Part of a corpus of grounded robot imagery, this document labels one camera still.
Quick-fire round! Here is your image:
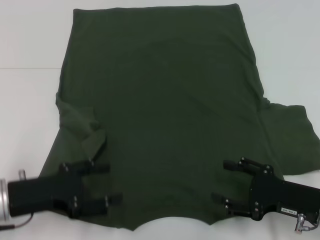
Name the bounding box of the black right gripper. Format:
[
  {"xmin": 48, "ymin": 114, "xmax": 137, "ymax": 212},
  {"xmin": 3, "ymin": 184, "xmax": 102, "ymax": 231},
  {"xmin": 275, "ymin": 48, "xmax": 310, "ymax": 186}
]
[{"xmin": 210, "ymin": 156, "xmax": 320, "ymax": 223}]

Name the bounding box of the dark green t-shirt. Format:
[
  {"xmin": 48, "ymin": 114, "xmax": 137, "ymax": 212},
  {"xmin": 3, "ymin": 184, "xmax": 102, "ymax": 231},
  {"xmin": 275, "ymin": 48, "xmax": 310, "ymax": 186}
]
[{"xmin": 39, "ymin": 3, "xmax": 320, "ymax": 230}]

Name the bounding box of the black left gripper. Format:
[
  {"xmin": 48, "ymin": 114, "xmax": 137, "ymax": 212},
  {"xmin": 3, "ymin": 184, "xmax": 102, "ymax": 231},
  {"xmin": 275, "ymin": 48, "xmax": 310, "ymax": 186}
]
[{"xmin": 7, "ymin": 159, "xmax": 124, "ymax": 219}]

